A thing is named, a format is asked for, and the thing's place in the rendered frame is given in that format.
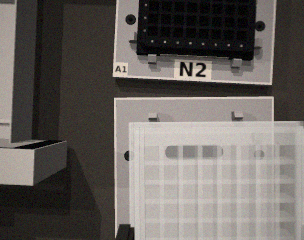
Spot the black multiwell plate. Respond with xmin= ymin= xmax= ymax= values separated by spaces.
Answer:
xmin=136 ymin=0 xmax=257 ymax=61

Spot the clear multiwell plate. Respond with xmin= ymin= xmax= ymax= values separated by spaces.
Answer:
xmin=129 ymin=121 xmax=304 ymax=240

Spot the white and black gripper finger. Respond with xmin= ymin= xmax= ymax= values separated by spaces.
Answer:
xmin=115 ymin=224 xmax=134 ymax=240

